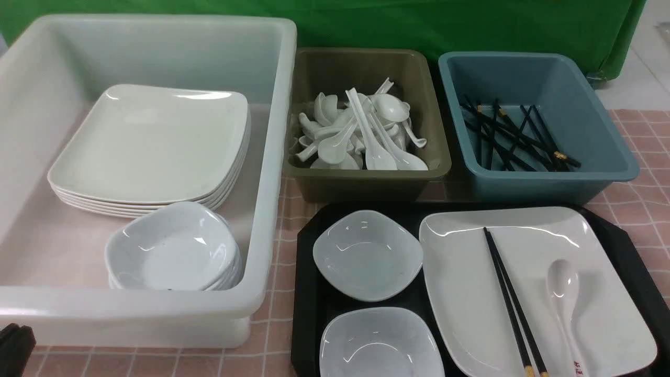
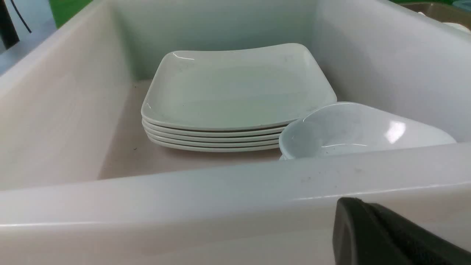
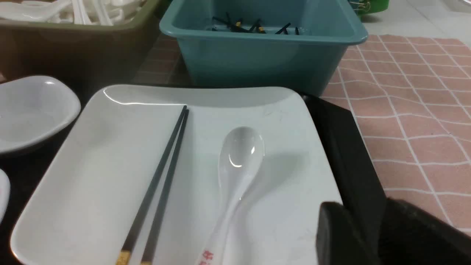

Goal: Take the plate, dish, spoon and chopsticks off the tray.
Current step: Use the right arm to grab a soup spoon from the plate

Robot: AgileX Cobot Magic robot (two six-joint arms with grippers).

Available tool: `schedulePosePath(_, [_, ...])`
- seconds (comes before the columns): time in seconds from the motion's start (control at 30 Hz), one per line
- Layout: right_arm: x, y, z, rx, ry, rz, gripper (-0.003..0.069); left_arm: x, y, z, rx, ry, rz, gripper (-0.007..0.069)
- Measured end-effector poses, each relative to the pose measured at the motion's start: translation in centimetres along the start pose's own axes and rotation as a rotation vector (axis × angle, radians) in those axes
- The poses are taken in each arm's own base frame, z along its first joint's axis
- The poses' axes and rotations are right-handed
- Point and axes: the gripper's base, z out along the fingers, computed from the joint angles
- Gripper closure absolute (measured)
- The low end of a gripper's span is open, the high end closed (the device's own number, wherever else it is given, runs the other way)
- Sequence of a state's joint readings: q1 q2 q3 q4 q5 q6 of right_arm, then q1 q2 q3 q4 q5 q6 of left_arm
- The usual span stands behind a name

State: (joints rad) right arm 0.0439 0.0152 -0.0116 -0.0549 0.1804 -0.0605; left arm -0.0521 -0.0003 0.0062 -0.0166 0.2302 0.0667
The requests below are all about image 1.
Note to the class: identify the white ceramic spoon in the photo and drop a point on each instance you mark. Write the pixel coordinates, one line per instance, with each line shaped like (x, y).
(562, 287)

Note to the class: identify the green backdrop cloth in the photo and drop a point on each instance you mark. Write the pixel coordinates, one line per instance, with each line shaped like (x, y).
(595, 34)

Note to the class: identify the blue plastic bin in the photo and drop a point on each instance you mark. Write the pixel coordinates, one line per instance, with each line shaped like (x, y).
(575, 116)

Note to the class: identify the pile of white spoons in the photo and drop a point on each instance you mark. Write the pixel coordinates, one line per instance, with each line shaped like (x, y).
(371, 134)

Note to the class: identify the stack of white bowls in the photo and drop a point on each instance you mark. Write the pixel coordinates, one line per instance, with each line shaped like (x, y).
(182, 247)

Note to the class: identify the olive green plastic bin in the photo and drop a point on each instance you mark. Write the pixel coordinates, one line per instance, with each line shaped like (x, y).
(334, 70)

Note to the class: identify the stack of white plates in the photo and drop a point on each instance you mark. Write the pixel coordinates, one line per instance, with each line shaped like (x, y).
(142, 148)

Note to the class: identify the large white plastic bin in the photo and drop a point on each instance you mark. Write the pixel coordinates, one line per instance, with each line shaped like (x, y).
(53, 275)

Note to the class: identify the pile of black chopsticks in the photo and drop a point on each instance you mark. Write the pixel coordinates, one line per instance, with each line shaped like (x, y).
(525, 145)

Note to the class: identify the black chopstick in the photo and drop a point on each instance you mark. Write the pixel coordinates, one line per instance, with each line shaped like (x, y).
(531, 344)
(516, 328)

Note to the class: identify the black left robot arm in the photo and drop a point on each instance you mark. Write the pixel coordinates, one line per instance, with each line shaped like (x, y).
(17, 344)

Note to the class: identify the pink checkered tablecloth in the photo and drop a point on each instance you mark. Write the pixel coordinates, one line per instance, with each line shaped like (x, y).
(639, 207)

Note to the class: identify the large white square plate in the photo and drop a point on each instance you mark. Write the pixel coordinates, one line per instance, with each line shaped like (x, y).
(470, 311)

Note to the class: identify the small white bowl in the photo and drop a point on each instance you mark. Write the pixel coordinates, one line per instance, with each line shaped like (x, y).
(379, 341)
(368, 256)

